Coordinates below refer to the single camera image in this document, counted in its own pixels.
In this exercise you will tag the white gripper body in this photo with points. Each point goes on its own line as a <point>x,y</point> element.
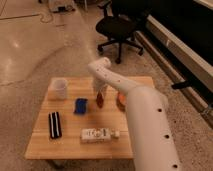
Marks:
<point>99,86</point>

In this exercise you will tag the grey power strip box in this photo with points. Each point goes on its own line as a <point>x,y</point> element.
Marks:
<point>60,5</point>

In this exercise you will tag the black office chair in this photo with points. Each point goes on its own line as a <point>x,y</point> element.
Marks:
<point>122,18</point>

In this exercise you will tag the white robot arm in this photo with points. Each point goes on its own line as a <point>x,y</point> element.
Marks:
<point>151,139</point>

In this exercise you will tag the white plastic cup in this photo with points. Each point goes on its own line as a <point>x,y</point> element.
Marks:
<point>59,88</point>

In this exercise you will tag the red pepper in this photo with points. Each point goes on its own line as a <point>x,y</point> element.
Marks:
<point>100,100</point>

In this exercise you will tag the orange ceramic bowl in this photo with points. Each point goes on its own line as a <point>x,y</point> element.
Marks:
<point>121,101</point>

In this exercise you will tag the white plastic bottle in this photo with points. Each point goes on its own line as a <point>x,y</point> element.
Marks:
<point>93,135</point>

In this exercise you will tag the black and white striped cloth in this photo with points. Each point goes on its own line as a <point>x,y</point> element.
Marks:
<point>54,125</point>

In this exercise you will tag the wooden table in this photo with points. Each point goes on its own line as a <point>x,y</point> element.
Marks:
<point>69,145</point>

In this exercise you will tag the blue sponge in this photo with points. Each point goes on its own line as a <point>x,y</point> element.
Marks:
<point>80,106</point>

